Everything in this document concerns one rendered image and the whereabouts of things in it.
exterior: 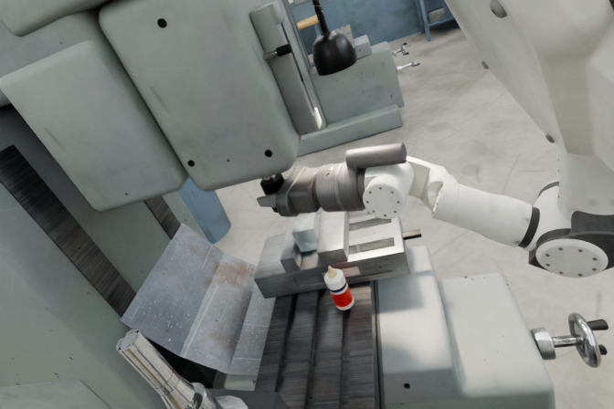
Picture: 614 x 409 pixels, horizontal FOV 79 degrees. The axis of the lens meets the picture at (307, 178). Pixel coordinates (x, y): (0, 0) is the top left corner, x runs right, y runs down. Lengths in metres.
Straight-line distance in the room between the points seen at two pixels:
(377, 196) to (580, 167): 0.26
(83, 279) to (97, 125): 0.33
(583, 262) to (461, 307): 0.48
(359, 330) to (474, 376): 0.28
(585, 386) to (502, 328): 0.86
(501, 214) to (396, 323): 0.38
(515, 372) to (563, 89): 0.80
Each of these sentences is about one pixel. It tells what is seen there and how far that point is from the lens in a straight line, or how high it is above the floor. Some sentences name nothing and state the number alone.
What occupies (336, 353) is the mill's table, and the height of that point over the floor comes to 0.96.
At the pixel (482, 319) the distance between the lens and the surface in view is 1.02.
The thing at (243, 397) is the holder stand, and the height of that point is 1.15.
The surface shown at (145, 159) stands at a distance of 0.64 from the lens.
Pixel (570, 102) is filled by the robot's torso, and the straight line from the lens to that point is 0.20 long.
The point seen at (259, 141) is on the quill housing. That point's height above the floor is 1.38.
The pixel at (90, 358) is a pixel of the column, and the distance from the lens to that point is 0.89.
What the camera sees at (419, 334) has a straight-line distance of 0.86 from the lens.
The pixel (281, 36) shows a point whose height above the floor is 1.50.
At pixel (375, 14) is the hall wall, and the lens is 7.16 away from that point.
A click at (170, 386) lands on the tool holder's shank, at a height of 1.27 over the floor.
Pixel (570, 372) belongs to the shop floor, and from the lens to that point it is 1.85.
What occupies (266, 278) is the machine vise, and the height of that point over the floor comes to 1.02.
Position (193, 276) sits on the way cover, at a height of 1.03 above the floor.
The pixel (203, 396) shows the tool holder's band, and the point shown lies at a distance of 0.48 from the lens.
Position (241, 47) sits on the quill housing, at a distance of 0.54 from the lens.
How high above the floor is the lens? 1.57
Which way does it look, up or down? 27 degrees down
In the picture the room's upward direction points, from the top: 23 degrees counter-clockwise
